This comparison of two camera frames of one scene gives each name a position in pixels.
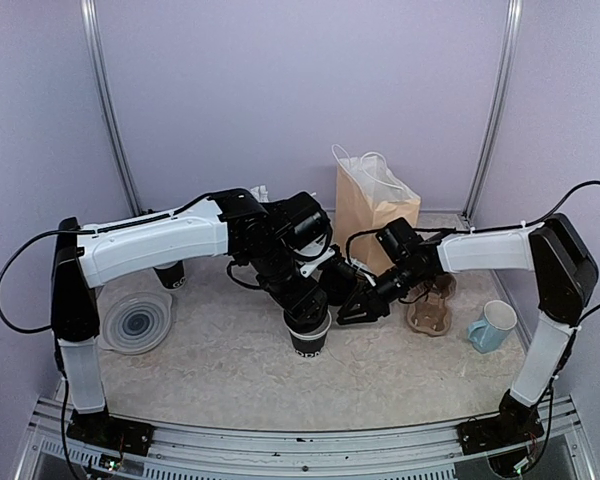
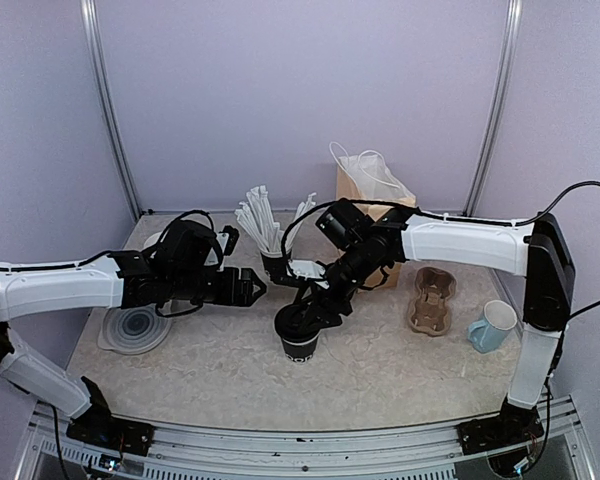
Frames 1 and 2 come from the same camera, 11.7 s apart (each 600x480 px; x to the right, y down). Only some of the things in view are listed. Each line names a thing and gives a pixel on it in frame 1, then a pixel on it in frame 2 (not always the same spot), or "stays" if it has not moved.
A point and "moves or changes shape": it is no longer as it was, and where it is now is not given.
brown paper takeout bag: [367, 194] stays
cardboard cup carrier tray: [429, 314] stays
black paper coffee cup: [309, 343] moves or changes shape
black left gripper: [301, 304] -> [244, 296]
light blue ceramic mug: [491, 331] stays
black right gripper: [370, 302] -> [331, 317]
